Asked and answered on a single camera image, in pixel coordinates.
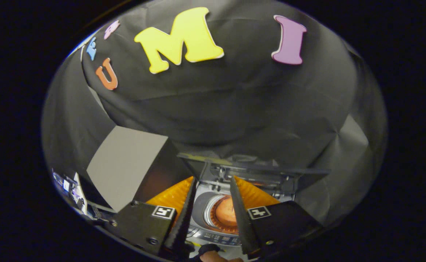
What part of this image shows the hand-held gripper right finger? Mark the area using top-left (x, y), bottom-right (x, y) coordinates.
top-left (229, 175), bottom-right (324, 257)

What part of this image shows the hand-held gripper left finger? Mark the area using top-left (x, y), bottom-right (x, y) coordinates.
top-left (105, 176), bottom-right (198, 257)

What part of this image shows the orange polo shirt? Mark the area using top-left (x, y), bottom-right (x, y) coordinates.
top-left (213, 195), bottom-right (239, 235)

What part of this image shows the grey washing machine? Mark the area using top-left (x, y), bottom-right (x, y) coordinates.
top-left (184, 175), bottom-right (298, 261)

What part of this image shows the grey cabinet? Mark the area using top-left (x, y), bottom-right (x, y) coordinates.
top-left (86, 126), bottom-right (196, 214)

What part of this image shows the black backdrop cloth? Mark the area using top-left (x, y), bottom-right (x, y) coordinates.
top-left (41, 0), bottom-right (388, 228)

